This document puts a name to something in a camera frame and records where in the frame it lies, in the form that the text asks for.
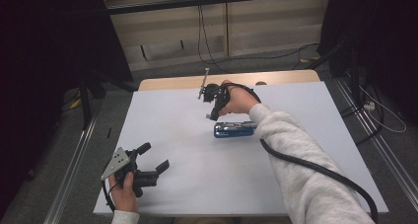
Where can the white power strip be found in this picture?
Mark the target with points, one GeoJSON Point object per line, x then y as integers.
{"type": "Point", "coordinates": [369, 106]}

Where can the black curtain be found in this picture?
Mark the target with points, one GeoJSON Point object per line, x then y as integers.
{"type": "Point", "coordinates": [42, 59]}
{"type": "Point", "coordinates": [378, 36]}

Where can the black horizontal bar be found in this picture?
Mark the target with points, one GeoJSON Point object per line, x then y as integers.
{"type": "Point", "coordinates": [213, 1]}

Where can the black stand leg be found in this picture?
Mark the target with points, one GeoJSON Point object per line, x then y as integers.
{"type": "Point", "coordinates": [87, 99]}

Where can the small dark round object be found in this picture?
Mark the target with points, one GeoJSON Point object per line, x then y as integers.
{"type": "Point", "coordinates": [261, 83]}

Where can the white table cover board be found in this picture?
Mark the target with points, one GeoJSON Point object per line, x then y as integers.
{"type": "Point", "coordinates": [197, 171]}

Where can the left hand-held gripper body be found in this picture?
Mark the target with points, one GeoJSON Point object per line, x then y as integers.
{"type": "Point", "coordinates": [144, 178]}

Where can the metal floor rail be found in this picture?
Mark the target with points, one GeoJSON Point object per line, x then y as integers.
{"type": "Point", "coordinates": [70, 174]}
{"type": "Point", "coordinates": [378, 145]}

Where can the person's right hand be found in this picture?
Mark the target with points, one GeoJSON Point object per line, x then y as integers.
{"type": "Point", "coordinates": [241, 100]}

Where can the wooden table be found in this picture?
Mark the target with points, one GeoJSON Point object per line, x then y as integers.
{"type": "Point", "coordinates": [177, 82]}

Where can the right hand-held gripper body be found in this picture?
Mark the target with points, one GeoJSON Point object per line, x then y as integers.
{"type": "Point", "coordinates": [215, 92]}

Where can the person's left hand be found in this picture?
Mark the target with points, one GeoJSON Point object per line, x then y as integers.
{"type": "Point", "coordinates": [125, 196]}

